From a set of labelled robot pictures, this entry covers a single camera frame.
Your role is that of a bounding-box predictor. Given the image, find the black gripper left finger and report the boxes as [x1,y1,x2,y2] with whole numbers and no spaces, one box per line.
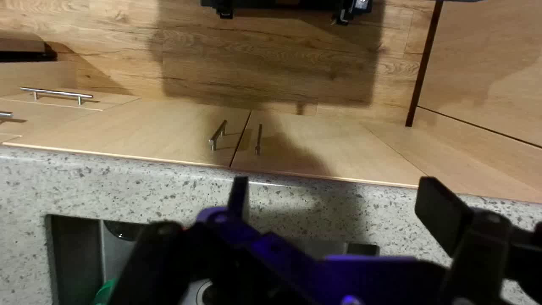
[226,176,248,220]

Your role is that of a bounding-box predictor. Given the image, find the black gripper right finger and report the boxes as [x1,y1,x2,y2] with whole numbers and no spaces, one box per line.
[414,176,511,256]

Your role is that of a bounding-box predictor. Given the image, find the left lower cabinet door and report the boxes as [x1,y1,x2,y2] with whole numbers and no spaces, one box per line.
[1,100,248,168]

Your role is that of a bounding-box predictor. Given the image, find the cabinet door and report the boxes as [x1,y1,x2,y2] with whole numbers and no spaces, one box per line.
[1,100,248,168]
[231,112,421,187]

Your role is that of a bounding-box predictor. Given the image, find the right lower cabinet door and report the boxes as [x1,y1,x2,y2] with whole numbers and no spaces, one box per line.
[231,112,421,187]

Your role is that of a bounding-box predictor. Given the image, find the stainless steel sink basin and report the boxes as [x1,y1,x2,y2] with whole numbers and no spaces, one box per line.
[45,215,379,305]

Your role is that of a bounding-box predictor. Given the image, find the green soda bottle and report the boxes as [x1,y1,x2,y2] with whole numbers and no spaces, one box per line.
[92,278,116,305]

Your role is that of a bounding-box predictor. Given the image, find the dark lower door handle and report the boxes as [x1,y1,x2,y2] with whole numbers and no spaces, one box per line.
[255,124,263,156]

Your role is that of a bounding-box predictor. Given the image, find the metal lower door handle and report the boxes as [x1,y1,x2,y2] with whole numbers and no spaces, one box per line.
[208,120,226,151]

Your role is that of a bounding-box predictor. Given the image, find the silver drawer bar handle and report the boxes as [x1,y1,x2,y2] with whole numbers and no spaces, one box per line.
[20,87,92,105]

